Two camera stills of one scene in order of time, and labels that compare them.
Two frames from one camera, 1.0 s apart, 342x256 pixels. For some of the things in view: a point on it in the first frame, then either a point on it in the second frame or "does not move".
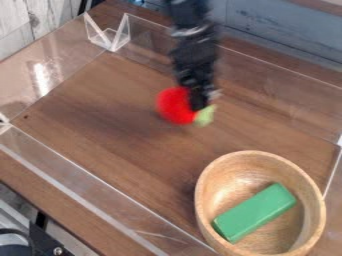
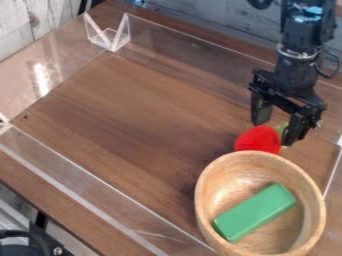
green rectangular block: [255, 212] does not move
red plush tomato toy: [174, 106] -> [258, 138]
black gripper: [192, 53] -> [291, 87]
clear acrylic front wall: [99, 196] does not move
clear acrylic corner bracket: [109, 39] does not move
